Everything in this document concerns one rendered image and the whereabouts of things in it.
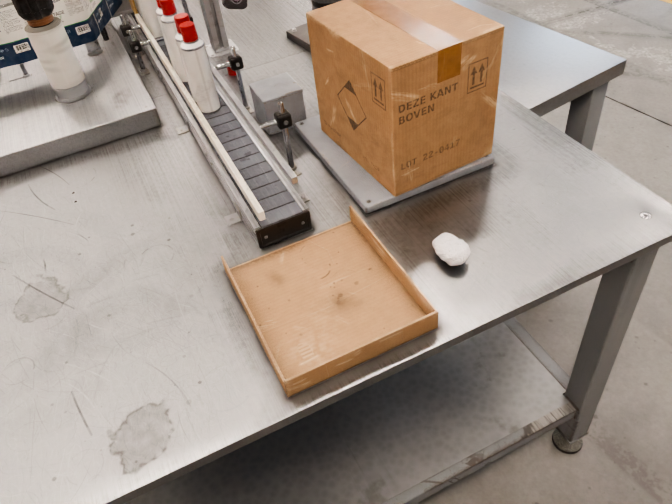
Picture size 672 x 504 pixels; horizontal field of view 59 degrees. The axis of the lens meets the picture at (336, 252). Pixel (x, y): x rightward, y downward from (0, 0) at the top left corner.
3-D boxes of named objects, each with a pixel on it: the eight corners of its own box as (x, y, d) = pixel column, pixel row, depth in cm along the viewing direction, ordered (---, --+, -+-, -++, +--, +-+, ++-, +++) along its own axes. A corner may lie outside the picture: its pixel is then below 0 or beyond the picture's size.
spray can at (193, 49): (196, 107, 142) (171, 23, 128) (217, 100, 143) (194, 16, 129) (202, 117, 138) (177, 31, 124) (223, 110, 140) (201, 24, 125)
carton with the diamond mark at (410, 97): (320, 130, 135) (304, 11, 116) (408, 95, 142) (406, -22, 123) (395, 198, 115) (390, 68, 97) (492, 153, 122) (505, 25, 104)
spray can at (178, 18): (191, 97, 145) (166, 14, 131) (211, 91, 147) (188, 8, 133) (197, 107, 142) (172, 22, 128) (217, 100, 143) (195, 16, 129)
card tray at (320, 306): (225, 271, 108) (220, 256, 105) (352, 221, 115) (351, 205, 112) (287, 397, 88) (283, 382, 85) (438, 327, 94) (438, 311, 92)
